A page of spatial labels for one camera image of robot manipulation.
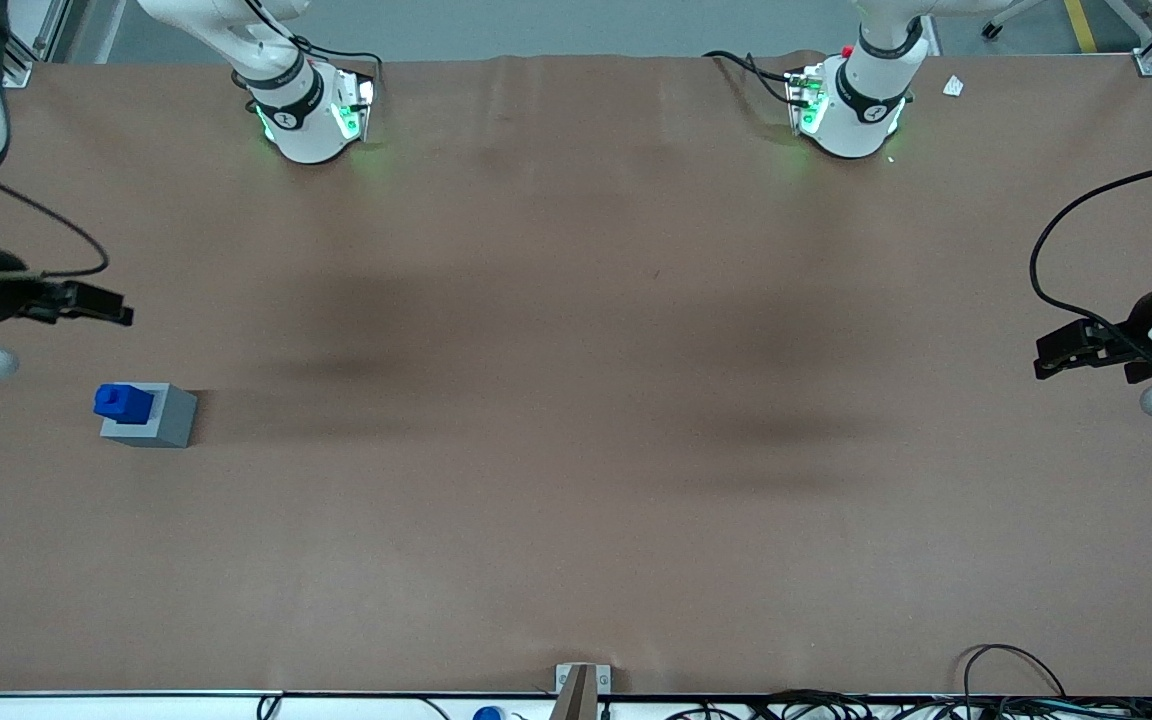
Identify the blue plastic part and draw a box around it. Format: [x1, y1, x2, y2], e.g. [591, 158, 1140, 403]
[94, 383, 157, 426]

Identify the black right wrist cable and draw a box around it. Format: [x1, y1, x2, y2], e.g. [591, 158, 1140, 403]
[0, 178, 111, 281]

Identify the black looped table cable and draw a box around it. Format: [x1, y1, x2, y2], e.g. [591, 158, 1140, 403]
[958, 644, 1069, 701]

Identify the black right arm base cable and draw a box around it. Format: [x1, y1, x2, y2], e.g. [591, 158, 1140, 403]
[256, 0, 384, 106]

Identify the gray square base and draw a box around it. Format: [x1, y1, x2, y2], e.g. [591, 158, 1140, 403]
[100, 383, 199, 449]

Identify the brown post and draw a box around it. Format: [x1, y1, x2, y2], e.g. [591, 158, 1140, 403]
[548, 666, 599, 720]

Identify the brown table cover sheet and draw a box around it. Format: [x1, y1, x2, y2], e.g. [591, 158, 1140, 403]
[0, 50, 1152, 698]

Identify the black cable bundle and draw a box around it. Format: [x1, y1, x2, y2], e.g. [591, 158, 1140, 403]
[666, 688, 1152, 720]

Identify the black arm base cable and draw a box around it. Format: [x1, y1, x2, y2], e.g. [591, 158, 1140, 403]
[256, 0, 384, 106]
[703, 50, 799, 106]

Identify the long black left wrist cable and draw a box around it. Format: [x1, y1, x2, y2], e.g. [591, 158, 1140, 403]
[1029, 157, 1152, 366]

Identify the gray metal bracket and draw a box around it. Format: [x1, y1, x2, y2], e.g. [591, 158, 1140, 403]
[555, 663, 613, 696]

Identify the black left arm base cable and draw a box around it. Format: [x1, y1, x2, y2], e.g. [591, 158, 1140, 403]
[703, 50, 799, 106]

